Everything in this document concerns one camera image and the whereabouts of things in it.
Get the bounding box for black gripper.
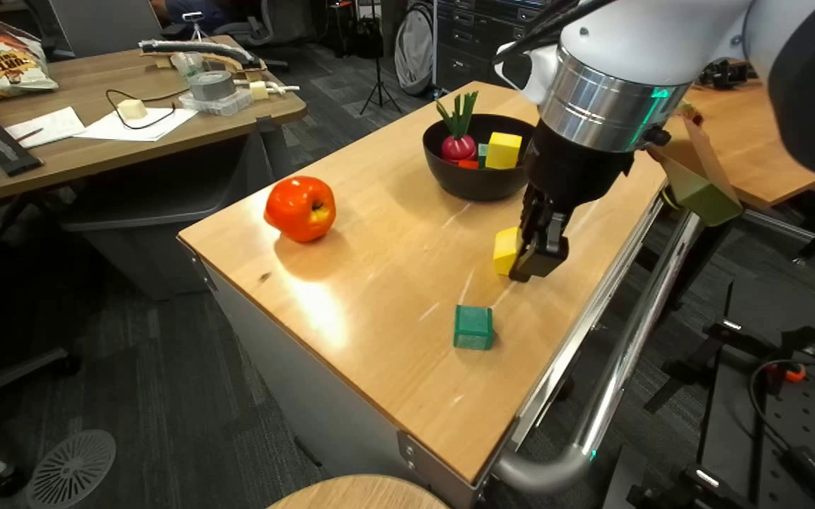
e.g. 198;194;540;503
509;123;633;284

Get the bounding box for yellow cube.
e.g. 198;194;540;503
483;133;523;170
493;226;520;276

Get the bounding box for red cube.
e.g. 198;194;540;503
455;160;478;170

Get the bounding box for green cube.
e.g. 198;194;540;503
454;307;496;352

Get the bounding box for red toy radish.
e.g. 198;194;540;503
437;92;478;161

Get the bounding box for red orange toy apple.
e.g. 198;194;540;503
263;177;338;245

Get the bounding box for black bowl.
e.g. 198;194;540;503
423;114;536;201

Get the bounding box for round wooden stool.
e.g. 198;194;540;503
270;476;447;509

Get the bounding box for wooden office desk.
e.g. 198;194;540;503
0;41;305;201

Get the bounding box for white paper sheets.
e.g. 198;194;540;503
74;102;200;147

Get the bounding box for chip snack bag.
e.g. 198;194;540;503
0;21;58;99

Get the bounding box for metal cart handle bar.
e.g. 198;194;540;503
496;213;701;495

